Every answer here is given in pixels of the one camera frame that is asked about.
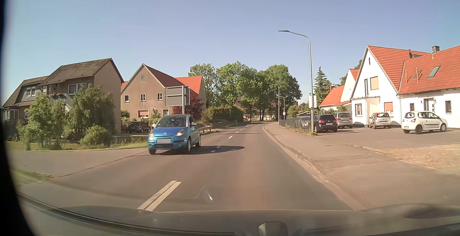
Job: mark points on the silver small car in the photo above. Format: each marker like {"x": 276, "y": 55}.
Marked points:
{"x": 380, "y": 120}

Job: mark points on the white small car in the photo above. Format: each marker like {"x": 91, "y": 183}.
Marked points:
{"x": 423, "y": 121}

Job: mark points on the grey asphalt road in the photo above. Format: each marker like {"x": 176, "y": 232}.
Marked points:
{"x": 248, "y": 164}

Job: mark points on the beige house with red roof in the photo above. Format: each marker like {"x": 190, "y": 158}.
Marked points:
{"x": 147, "y": 92}

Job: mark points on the dark parked car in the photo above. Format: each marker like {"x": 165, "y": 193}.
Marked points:
{"x": 139, "y": 127}

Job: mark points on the dark red-leaved tree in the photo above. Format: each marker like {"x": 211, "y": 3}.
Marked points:
{"x": 192, "y": 109}

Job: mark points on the black car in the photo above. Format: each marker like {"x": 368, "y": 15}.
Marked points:
{"x": 325, "y": 123}

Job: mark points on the grey estate car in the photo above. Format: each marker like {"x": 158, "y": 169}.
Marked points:
{"x": 343, "y": 119}

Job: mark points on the blue small car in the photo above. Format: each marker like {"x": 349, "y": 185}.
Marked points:
{"x": 174, "y": 134}

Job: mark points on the back of large road sign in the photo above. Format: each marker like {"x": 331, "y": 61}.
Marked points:
{"x": 176, "y": 96}

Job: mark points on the road markings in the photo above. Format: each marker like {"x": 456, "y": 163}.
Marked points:
{"x": 162, "y": 193}

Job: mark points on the grey asphalt forecourt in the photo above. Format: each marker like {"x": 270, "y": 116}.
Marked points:
{"x": 388, "y": 137}

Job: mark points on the dark conifer tree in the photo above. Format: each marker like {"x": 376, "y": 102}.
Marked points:
{"x": 321, "y": 87}

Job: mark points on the small white house red roof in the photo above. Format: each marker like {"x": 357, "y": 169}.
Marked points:
{"x": 337, "y": 97}

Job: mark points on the green bushes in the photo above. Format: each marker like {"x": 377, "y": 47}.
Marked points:
{"x": 61, "y": 121}

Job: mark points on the car's own bonnet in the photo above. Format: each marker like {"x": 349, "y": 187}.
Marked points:
{"x": 201, "y": 221}

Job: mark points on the group of green trees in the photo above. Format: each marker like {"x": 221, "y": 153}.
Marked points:
{"x": 248, "y": 85}

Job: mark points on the dark metal fence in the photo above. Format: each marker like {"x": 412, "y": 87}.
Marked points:
{"x": 293, "y": 123}

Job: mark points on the green hedge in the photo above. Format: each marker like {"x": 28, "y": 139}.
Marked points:
{"x": 222, "y": 114}

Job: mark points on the grass verge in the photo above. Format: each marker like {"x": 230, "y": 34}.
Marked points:
{"x": 125, "y": 144}

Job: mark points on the guard rail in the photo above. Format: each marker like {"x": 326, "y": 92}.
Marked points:
{"x": 205, "y": 128}

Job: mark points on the low white house red roof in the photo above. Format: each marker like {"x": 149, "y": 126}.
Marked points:
{"x": 435, "y": 85}

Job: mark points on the white house with red roof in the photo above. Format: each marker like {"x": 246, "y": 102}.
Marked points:
{"x": 377, "y": 85}

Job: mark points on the cobbled strip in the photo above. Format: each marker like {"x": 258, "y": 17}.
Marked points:
{"x": 427, "y": 157}

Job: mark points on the grey paved pavement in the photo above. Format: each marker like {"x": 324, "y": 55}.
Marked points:
{"x": 359, "y": 178}

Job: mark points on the tall grey lamp post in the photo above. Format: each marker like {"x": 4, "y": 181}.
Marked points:
{"x": 311, "y": 85}

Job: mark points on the brown house with dark roof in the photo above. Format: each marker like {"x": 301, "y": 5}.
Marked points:
{"x": 90, "y": 81}

